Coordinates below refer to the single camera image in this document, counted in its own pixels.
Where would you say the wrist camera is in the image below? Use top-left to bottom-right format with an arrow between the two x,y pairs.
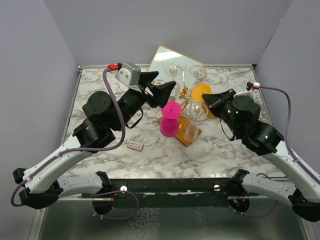
107,63 -> 143,93
233,81 -> 261,100

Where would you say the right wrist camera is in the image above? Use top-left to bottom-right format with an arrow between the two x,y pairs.
233,81 -> 261,100

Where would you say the gold wire wine glass rack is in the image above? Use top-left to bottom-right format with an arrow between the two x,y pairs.
152,65 -> 208,120

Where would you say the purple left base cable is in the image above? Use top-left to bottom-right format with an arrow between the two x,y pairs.
91,191 -> 141,221

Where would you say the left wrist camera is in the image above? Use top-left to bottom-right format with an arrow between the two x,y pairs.
107,63 -> 143,93

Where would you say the small clear stemmed glass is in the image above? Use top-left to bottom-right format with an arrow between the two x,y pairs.
184,102 -> 209,143

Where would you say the hanging clear glass on rack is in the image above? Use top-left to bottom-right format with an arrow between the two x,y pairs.
189,65 -> 207,87

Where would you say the small red white box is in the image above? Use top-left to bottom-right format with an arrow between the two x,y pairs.
127,140 -> 144,152

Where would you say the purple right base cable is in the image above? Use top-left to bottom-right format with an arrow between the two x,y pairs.
228,172 -> 278,218

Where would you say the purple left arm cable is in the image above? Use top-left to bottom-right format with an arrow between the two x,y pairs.
10,69 -> 126,208

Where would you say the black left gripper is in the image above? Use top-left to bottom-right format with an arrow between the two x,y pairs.
111,71 -> 176,132

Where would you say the black mounting rail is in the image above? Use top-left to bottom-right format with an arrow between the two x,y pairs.
81,169 -> 257,209

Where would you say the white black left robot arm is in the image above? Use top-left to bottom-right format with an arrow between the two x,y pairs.
10,68 -> 176,210

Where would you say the clear round wine glass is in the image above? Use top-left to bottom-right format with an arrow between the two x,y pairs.
165,64 -> 186,87

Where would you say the yellow plastic goblet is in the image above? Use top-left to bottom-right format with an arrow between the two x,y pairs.
191,83 -> 220,120

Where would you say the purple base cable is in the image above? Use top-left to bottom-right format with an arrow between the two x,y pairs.
91,191 -> 141,221
228,172 -> 278,218

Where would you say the pink plastic goblet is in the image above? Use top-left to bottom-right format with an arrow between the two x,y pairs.
159,101 -> 182,138

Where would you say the gold framed whiteboard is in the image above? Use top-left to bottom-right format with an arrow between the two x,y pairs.
148,45 -> 204,87

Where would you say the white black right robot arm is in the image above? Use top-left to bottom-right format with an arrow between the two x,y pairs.
202,89 -> 320,222

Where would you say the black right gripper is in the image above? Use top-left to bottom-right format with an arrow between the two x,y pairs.
202,88 -> 241,137

